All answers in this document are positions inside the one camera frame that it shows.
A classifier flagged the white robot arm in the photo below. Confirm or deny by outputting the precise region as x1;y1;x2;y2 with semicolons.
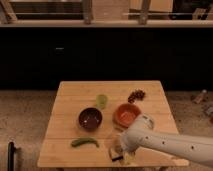
119;115;213;168

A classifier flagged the orange bowl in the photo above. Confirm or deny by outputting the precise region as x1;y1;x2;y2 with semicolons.
113;103;141;128

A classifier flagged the green pepper toy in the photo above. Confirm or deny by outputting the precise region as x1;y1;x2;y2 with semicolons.
71;137;99;148

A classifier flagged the green plastic cup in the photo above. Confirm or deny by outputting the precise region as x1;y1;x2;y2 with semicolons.
96;94;108;109

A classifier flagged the bunch of dark grapes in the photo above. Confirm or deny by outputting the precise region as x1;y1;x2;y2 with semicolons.
128;89;145;103

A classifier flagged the black post at lower left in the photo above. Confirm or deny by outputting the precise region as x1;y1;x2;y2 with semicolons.
7;142;16;171

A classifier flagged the whiteboard eraser block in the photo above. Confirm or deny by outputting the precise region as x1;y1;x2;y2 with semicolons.
108;138;123;162

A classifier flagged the dark purple bowl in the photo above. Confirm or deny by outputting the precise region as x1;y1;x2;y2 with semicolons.
78;107;102;131

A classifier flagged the wooden folding table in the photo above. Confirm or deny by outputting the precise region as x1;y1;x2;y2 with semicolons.
36;80;190;169

